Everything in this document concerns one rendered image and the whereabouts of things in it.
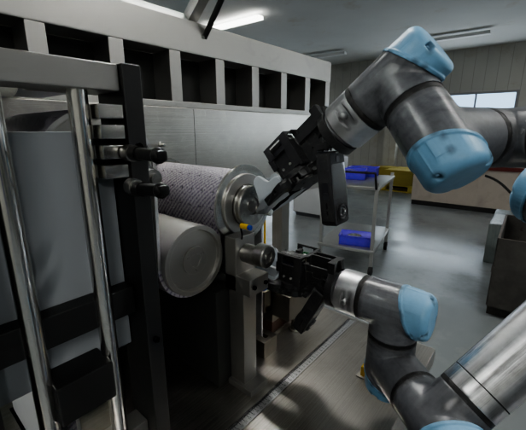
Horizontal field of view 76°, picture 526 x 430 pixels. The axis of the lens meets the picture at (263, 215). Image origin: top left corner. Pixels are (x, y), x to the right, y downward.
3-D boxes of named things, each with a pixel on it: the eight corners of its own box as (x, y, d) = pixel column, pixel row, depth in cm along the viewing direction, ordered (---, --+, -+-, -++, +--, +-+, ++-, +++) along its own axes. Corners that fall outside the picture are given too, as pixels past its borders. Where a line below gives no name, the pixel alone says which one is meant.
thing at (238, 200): (248, 178, 59) (271, 194, 65) (239, 177, 60) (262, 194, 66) (233, 217, 58) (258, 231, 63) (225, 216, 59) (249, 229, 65)
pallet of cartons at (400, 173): (423, 188, 817) (425, 167, 805) (413, 194, 746) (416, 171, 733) (368, 183, 897) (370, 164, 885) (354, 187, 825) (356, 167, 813)
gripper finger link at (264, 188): (246, 191, 63) (277, 161, 58) (261, 217, 62) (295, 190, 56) (235, 193, 61) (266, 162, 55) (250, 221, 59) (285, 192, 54)
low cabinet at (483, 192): (522, 197, 704) (529, 159, 684) (521, 217, 541) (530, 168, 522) (433, 188, 804) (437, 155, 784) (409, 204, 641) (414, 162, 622)
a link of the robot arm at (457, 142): (534, 153, 36) (478, 83, 41) (464, 157, 32) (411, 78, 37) (475, 194, 43) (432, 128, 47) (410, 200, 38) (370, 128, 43)
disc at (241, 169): (217, 252, 59) (213, 168, 55) (214, 252, 59) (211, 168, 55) (270, 233, 70) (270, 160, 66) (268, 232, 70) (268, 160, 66)
